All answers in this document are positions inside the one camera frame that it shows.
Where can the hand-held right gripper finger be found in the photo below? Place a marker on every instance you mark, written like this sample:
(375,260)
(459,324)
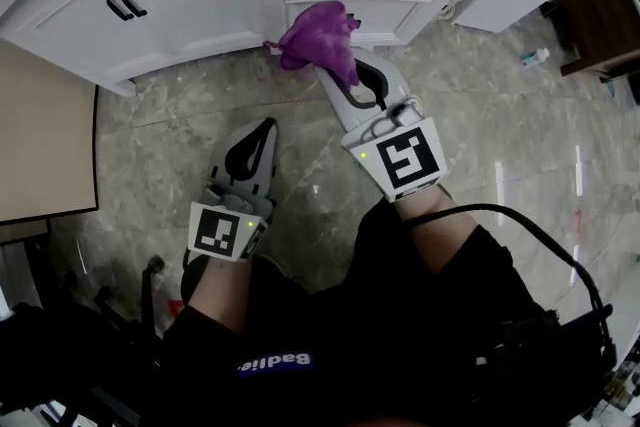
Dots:
(339,107)
(397,85)

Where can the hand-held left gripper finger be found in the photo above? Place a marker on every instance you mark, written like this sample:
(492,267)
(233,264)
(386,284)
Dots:
(235,160)
(267,165)

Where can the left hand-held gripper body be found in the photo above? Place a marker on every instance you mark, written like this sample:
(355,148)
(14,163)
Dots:
(220,230)

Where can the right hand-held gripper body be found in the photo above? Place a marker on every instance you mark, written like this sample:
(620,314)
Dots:
(405,155)

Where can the purple cloth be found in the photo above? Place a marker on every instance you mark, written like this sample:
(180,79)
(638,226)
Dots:
(320,40)

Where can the person's left forearm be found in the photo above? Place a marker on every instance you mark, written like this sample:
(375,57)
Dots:
(220,295)

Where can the person's right forearm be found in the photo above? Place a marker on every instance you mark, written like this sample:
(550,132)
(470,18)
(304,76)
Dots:
(435,245)

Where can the small white plastic bottle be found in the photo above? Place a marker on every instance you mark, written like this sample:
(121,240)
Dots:
(534,57)

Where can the white cabinet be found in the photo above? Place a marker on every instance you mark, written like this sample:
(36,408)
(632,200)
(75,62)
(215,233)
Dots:
(190,5)

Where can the person's black shirt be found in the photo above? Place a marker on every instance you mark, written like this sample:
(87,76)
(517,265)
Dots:
(400,340)

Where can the dark wooden cabinet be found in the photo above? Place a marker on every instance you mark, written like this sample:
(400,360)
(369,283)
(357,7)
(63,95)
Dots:
(595,20)

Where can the black office chair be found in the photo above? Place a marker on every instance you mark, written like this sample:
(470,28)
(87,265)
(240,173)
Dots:
(50,355)

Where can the beige board black frame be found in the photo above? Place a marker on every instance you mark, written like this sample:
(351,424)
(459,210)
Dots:
(45,140)

